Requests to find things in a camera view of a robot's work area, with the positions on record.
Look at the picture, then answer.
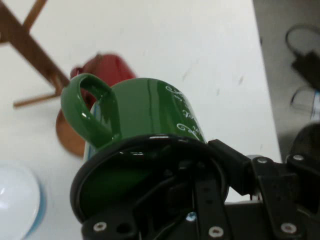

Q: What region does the light grey floor cable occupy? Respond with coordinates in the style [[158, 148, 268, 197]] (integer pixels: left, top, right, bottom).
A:
[[290, 86, 320, 117]]

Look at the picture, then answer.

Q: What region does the black round floor object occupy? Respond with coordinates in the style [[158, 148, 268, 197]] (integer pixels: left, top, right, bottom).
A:
[[286, 121, 320, 161]]

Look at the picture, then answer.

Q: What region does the red mug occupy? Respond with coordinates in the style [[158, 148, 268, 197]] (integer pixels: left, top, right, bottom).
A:
[[69, 52, 137, 111]]

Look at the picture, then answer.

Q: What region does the green mug with white script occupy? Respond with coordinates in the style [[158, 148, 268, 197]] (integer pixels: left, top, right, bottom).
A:
[[60, 73, 230, 226]]

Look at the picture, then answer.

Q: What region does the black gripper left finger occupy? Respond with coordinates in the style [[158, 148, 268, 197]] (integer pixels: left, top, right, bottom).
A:
[[81, 162, 233, 240]]

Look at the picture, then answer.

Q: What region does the blue and white bowl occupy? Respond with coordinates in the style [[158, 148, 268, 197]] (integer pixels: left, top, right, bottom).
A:
[[0, 159, 48, 240]]

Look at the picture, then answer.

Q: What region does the black power adapter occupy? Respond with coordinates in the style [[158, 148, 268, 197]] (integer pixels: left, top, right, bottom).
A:
[[290, 50, 320, 91]]

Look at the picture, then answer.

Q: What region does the wooden mug tree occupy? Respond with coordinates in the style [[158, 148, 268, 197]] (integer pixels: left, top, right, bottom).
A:
[[0, 0, 87, 157]]

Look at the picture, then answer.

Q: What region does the black floor cable loop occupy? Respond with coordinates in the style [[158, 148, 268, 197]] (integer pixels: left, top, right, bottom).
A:
[[285, 23, 320, 66]]

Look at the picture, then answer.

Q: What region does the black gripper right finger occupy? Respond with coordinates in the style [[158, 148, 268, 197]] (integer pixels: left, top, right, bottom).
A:
[[207, 138, 320, 240]]

